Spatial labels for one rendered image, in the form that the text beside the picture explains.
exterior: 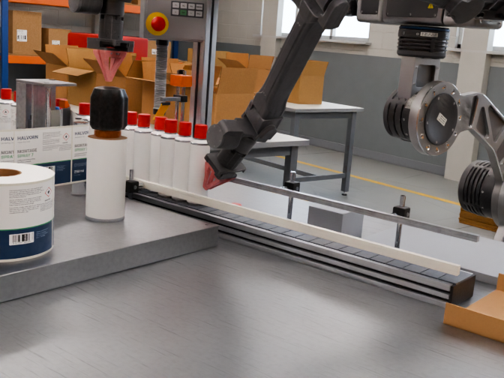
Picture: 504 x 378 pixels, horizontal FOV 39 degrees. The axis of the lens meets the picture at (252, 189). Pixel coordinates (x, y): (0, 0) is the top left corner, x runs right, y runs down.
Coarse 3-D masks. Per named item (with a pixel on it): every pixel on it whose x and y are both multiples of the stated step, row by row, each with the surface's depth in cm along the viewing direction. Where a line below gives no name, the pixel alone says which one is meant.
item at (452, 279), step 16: (144, 192) 190; (208, 208) 178; (256, 224) 166; (272, 224) 167; (304, 240) 156; (320, 240) 157; (368, 256) 147; (384, 256) 148; (416, 272) 140; (432, 272) 140; (464, 272) 142
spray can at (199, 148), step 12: (204, 132) 177; (192, 144) 177; (204, 144) 177; (192, 156) 178; (204, 156) 177; (192, 168) 178; (204, 168) 178; (192, 180) 179; (192, 192) 179; (204, 192) 180; (192, 204) 180
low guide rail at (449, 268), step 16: (128, 176) 192; (160, 192) 184; (176, 192) 180; (224, 208) 170; (240, 208) 167; (288, 224) 158; (304, 224) 156; (336, 240) 151; (352, 240) 148; (400, 256) 141; (416, 256) 139; (448, 272) 135
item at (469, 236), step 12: (240, 180) 176; (276, 192) 169; (288, 192) 167; (300, 192) 166; (324, 204) 161; (336, 204) 159; (348, 204) 157; (372, 216) 153; (384, 216) 151; (396, 216) 149; (420, 228) 146; (432, 228) 144; (444, 228) 143; (468, 240) 140
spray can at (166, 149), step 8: (168, 120) 182; (176, 120) 183; (168, 128) 183; (176, 128) 184; (160, 136) 184; (168, 136) 182; (176, 136) 183; (160, 144) 184; (168, 144) 183; (160, 152) 184; (168, 152) 183; (160, 160) 185; (168, 160) 184; (160, 168) 185; (168, 168) 184; (160, 176) 185; (168, 176) 184; (168, 184) 185
